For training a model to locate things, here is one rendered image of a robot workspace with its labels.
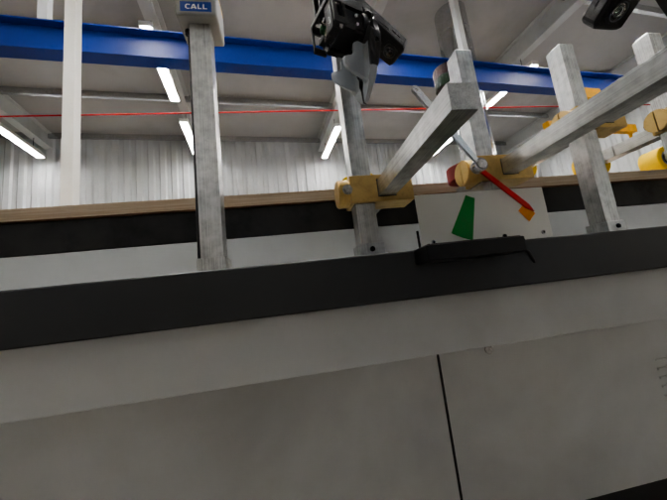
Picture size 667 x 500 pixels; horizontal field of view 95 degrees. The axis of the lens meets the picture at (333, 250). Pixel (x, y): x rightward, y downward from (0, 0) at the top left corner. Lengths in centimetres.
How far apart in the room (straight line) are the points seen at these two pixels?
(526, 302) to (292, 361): 44
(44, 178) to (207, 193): 882
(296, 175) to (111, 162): 425
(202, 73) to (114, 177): 814
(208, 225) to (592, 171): 75
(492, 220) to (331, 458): 59
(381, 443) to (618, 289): 58
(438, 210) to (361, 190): 14
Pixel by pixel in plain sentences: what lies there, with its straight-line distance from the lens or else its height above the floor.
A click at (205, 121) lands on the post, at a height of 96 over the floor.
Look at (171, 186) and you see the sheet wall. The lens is 838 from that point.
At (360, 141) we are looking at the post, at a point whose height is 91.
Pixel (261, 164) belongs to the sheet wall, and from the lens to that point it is 839.
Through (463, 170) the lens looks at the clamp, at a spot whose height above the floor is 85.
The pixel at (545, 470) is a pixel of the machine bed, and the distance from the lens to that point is 102.
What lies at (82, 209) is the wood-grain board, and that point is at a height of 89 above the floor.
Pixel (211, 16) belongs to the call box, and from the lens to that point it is 71.
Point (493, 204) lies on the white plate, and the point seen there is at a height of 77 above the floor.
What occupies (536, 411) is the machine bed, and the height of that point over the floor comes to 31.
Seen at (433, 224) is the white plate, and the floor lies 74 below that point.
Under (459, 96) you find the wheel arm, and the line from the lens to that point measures 36.
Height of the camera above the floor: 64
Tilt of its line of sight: 9 degrees up
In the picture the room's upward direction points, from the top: 7 degrees counter-clockwise
